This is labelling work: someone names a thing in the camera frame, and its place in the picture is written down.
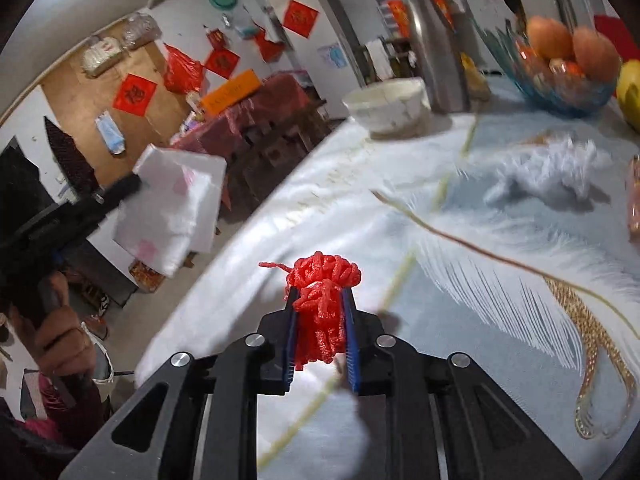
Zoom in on oranges in bowl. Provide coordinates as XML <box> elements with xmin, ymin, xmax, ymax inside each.
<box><xmin>572</xmin><ymin>27</ymin><xmax>622</xmax><ymax>83</ymax></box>

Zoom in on white refrigerator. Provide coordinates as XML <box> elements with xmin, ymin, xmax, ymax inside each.
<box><xmin>262</xmin><ymin>0</ymin><xmax>368</xmax><ymax>93</ymax></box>

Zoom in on blue glass fruit bowl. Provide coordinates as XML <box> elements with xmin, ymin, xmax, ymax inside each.
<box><xmin>470</xmin><ymin>10</ymin><xmax>618</xmax><ymax>118</ymax></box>

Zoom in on white feather-print tablecloth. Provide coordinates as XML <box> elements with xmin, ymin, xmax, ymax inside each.
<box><xmin>135</xmin><ymin>72</ymin><xmax>640</xmax><ymax>480</ymax></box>

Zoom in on blue face mask pack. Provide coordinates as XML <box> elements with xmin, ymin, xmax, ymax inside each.
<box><xmin>96</xmin><ymin>112</ymin><xmax>126</xmax><ymax>155</ymax></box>

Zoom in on yellow fruit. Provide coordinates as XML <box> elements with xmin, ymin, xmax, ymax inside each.
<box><xmin>616</xmin><ymin>60</ymin><xmax>640</xmax><ymax>133</ymax></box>

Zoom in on long orange box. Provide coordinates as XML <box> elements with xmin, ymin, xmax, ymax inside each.
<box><xmin>200</xmin><ymin>70</ymin><xmax>261</xmax><ymax>115</ymax></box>

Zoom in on person's left hand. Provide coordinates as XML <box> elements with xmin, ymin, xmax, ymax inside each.
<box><xmin>7</xmin><ymin>272</ymin><xmax>98</xmax><ymax>391</ymax></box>

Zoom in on white paper bowl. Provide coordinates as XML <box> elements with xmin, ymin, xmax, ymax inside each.
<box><xmin>342</xmin><ymin>78</ymin><xmax>432</xmax><ymax>136</ymax></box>

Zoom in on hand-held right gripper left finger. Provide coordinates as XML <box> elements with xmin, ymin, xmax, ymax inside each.
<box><xmin>59</xmin><ymin>287</ymin><xmax>301</xmax><ymax>480</ymax></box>

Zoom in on red plastic bag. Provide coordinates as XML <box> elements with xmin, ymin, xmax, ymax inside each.
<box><xmin>164</xmin><ymin>44</ymin><xmax>206</xmax><ymax>93</ymax></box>

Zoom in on metal thermos jug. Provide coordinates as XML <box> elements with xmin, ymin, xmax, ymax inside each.
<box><xmin>400</xmin><ymin>0</ymin><xmax>471</xmax><ymax>113</ymax></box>

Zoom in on person's left forearm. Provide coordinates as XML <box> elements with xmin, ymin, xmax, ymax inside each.
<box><xmin>0</xmin><ymin>377</ymin><xmax>108</xmax><ymax>480</ymax></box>

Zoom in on red foam fruit net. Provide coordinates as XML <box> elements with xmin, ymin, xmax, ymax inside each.
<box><xmin>258</xmin><ymin>250</ymin><xmax>363</xmax><ymax>372</ymax></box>

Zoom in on red printed carton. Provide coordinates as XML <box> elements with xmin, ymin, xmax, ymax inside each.
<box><xmin>129</xmin><ymin>257</ymin><xmax>166</xmax><ymax>293</ymax></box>

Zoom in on white plastic bag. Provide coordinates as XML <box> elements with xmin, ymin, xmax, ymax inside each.
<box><xmin>112</xmin><ymin>145</ymin><xmax>227</xmax><ymax>277</ymax></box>

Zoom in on red paper square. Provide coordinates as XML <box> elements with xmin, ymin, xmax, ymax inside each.
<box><xmin>282</xmin><ymin>1</ymin><xmax>319</xmax><ymax>38</ymax></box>
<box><xmin>252</xmin><ymin>27</ymin><xmax>286</xmax><ymax>63</ymax></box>
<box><xmin>204</xmin><ymin>49</ymin><xmax>240</xmax><ymax>80</ymax></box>
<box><xmin>112</xmin><ymin>73</ymin><xmax>157</xmax><ymax>115</ymax></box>

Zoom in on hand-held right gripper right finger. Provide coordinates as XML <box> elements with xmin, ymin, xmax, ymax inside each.
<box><xmin>342</xmin><ymin>287</ymin><xmax>583</xmax><ymax>480</ymax></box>

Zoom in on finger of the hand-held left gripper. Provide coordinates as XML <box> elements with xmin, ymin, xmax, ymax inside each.
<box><xmin>85</xmin><ymin>172</ymin><xmax>144</xmax><ymax>221</ymax></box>

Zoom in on clear plastic bag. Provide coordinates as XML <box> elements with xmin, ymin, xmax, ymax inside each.
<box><xmin>122</xmin><ymin>12</ymin><xmax>163</xmax><ymax>51</ymax></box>
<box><xmin>82</xmin><ymin>35</ymin><xmax>123</xmax><ymax>78</ymax></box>

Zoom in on table with red cloth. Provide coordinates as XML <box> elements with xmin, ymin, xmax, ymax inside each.
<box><xmin>172</xmin><ymin>74</ymin><xmax>323</xmax><ymax>211</ymax></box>

